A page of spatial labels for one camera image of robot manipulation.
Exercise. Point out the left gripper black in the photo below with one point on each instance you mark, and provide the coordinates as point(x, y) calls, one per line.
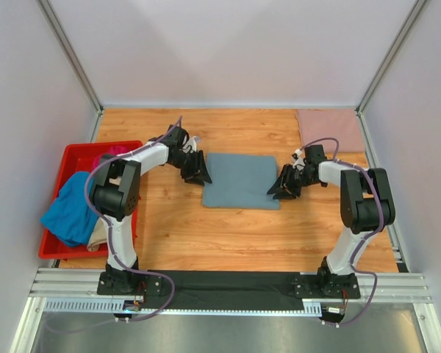
point(187, 166)

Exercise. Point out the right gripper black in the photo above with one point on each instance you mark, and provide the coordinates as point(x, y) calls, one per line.
point(292, 180)

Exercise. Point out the grey blue t shirt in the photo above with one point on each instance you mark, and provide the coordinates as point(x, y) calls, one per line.
point(240, 181)

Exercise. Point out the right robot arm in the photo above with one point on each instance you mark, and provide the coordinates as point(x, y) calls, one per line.
point(366, 208)

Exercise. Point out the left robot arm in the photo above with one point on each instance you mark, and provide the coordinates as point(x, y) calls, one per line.
point(112, 192)

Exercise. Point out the magenta t shirt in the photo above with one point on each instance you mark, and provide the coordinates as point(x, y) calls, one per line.
point(113, 150)

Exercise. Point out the folded pink t shirt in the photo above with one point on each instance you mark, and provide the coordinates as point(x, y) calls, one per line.
point(341, 124)

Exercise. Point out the beige t shirt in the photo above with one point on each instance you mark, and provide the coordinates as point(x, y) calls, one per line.
point(98, 236)

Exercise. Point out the red plastic bin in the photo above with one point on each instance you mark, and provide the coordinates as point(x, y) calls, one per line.
point(76, 157)

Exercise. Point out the bright blue t shirt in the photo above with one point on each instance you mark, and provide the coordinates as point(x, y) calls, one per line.
point(69, 218)

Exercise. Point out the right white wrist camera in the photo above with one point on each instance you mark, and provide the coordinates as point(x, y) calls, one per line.
point(297, 159)

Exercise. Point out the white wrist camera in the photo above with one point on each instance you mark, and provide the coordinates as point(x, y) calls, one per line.
point(297, 159)
point(191, 145)

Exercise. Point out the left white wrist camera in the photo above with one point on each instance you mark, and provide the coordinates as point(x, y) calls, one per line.
point(191, 145)

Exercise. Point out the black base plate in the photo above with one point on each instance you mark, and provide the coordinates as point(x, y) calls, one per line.
point(244, 287)

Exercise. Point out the slotted cable duct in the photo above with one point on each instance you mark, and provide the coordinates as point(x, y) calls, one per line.
point(126, 306)

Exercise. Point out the right aluminium frame post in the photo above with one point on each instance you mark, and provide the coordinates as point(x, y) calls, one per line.
point(398, 43)

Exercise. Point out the aluminium frame post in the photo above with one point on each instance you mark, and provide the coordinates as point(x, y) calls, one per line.
point(398, 43)
point(59, 32)

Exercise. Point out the left aluminium frame post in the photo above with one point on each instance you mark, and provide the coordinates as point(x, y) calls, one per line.
point(59, 32)

